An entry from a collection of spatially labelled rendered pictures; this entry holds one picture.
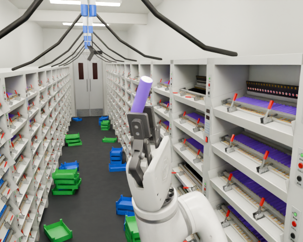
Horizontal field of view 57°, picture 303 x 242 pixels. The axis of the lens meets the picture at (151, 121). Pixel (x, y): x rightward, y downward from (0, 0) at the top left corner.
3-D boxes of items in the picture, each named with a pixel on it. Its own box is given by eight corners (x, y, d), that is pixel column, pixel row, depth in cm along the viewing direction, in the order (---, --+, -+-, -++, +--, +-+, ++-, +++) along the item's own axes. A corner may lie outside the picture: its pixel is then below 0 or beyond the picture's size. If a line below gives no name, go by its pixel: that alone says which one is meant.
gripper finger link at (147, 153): (153, 174, 46) (157, 141, 47) (143, 174, 41) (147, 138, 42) (137, 172, 47) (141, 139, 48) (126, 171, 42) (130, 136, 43)
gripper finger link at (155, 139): (164, 133, 50) (155, 124, 46) (160, 159, 49) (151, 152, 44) (149, 132, 51) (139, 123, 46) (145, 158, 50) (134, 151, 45)
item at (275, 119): (295, 149, 91) (289, 108, 88) (214, 115, 149) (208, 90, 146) (347, 129, 94) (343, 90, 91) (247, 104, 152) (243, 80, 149)
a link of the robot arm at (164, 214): (183, 191, 55) (182, 179, 53) (171, 227, 48) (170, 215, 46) (143, 186, 58) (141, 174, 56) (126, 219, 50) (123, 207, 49)
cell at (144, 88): (141, 81, 39) (130, 117, 42) (154, 83, 39) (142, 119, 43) (139, 75, 40) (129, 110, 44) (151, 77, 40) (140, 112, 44)
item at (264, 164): (289, 205, 95) (283, 169, 92) (212, 151, 153) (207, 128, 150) (339, 185, 98) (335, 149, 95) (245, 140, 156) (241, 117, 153)
